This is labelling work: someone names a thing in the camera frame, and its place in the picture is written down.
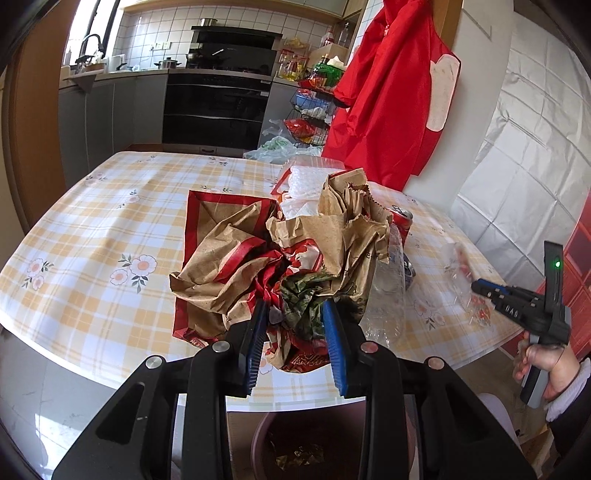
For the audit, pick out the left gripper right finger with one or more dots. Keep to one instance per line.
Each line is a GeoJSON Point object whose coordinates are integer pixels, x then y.
{"type": "Point", "coordinates": [340, 336]}

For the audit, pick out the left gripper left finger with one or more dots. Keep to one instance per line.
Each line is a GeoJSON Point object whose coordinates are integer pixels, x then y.
{"type": "Point", "coordinates": [250, 337]}

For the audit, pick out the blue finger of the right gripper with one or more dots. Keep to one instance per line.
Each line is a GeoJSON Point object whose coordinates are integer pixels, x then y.
{"type": "Point", "coordinates": [486, 288]}

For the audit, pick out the brown red paper bag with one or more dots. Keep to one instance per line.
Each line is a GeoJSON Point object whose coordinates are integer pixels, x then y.
{"type": "Point", "coordinates": [240, 250]}

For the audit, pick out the crushed red soda can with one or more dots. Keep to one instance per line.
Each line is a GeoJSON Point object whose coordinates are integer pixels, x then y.
{"type": "Point", "coordinates": [403, 219]}

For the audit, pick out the maroon trash bin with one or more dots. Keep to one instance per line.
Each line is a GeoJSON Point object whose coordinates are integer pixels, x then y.
{"type": "Point", "coordinates": [311, 444]}

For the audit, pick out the grey kitchen base cabinets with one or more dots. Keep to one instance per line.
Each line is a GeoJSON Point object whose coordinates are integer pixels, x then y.
{"type": "Point", "coordinates": [108, 114]}

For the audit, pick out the person's right hand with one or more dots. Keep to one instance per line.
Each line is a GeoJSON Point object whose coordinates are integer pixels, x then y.
{"type": "Point", "coordinates": [559, 362]}

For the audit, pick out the crushed clear plastic bottle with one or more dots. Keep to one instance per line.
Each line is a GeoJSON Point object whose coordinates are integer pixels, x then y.
{"type": "Point", "coordinates": [385, 315]}

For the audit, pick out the clear plastic food tray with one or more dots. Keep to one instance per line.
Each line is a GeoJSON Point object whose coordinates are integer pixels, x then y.
{"type": "Point", "coordinates": [299, 186]}

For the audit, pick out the yellow plaid floral tablecloth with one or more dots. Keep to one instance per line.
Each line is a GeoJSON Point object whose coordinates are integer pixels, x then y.
{"type": "Point", "coordinates": [88, 286]}

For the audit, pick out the white green plastic bag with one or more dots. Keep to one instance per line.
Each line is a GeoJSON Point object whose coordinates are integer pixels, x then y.
{"type": "Point", "coordinates": [279, 150]}

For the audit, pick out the red hanging apron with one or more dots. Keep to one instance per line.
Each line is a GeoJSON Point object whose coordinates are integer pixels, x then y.
{"type": "Point", "coordinates": [395, 96]}

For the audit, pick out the black oven range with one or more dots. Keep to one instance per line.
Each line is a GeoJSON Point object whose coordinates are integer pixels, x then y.
{"type": "Point", "coordinates": [219, 99]}

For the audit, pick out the steel cooking pot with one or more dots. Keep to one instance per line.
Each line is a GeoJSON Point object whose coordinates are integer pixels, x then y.
{"type": "Point", "coordinates": [167, 63]}

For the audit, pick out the white wall sheet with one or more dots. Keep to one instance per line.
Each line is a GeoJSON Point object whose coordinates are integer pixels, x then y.
{"type": "Point", "coordinates": [532, 173]}

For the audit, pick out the wire storage rack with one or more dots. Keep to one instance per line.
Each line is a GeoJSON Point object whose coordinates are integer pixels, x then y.
{"type": "Point", "coordinates": [311, 114]}

